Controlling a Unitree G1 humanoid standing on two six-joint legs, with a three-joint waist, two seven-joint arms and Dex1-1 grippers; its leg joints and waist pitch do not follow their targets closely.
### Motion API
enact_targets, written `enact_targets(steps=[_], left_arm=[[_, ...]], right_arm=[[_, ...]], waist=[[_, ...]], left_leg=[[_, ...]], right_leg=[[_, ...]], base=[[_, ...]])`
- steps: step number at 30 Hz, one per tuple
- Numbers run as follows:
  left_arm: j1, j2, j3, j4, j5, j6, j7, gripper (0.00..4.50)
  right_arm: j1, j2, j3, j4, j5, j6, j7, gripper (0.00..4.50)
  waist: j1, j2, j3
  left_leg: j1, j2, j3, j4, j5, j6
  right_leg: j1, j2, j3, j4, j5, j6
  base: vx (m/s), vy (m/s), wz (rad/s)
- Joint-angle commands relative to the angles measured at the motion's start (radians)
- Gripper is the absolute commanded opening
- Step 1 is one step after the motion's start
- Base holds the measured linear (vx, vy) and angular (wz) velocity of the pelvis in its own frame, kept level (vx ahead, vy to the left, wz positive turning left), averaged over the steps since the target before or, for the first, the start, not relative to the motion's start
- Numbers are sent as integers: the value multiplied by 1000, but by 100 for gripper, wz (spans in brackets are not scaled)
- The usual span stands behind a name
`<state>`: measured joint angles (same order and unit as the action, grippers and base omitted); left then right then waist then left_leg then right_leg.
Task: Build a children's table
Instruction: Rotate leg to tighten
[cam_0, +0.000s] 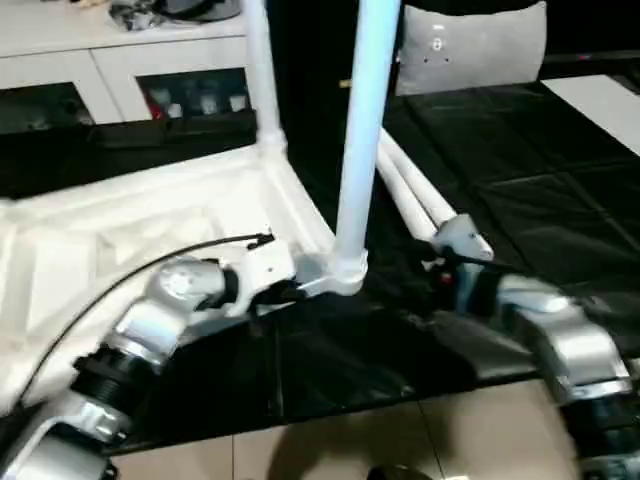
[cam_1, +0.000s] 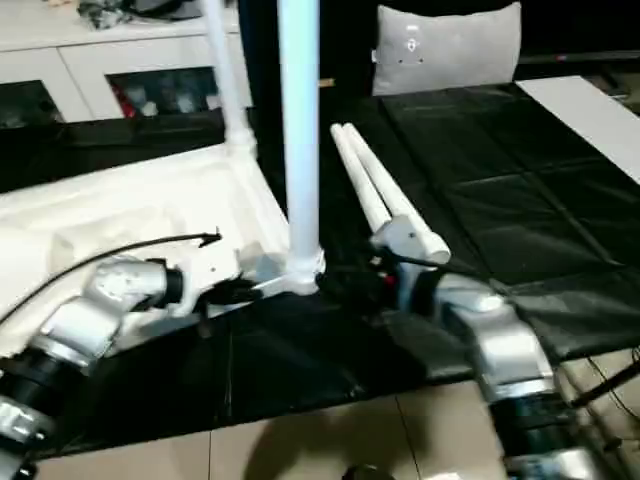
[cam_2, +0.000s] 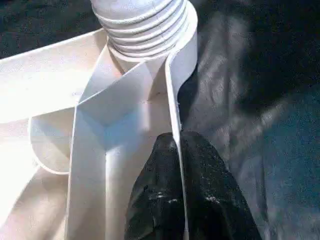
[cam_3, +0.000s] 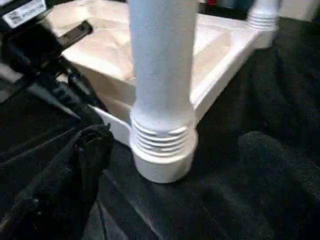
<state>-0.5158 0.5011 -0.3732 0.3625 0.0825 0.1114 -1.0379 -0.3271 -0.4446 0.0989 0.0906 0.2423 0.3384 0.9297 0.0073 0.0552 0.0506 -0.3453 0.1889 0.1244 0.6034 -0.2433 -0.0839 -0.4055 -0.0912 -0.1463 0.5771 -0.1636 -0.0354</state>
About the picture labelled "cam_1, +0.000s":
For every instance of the dark tangled small object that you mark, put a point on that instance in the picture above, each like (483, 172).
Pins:
(102, 12)

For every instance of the grey rounded device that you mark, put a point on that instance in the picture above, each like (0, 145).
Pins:
(165, 7)

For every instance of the grey cushion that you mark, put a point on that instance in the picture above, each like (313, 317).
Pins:
(450, 55)

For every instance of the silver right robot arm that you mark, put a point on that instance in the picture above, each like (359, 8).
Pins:
(505, 340)

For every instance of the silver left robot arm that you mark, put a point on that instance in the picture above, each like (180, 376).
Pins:
(100, 305)

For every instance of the white cabinet with glass doors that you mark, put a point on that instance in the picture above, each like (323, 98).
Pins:
(75, 65)

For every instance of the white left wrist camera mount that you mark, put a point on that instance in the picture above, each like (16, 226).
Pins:
(210, 270)

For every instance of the chrome metal frame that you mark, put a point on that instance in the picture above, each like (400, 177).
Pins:
(600, 425)

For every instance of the white plastic table top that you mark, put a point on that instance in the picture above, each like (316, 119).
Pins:
(125, 200)

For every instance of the white plastic table leg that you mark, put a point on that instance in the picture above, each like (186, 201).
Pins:
(227, 75)
(390, 185)
(300, 125)
(360, 175)

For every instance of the black box with yellow label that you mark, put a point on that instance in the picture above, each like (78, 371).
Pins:
(350, 40)

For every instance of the black work mat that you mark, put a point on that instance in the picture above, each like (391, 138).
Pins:
(500, 175)

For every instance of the black tripod leg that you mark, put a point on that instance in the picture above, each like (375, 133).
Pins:
(605, 385)

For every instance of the white flat board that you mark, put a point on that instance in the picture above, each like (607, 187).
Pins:
(585, 120)

